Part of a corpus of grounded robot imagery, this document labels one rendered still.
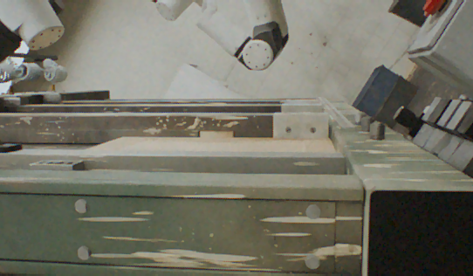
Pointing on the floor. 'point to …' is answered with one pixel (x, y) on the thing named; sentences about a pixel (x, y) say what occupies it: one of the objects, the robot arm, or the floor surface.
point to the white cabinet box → (200, 85)
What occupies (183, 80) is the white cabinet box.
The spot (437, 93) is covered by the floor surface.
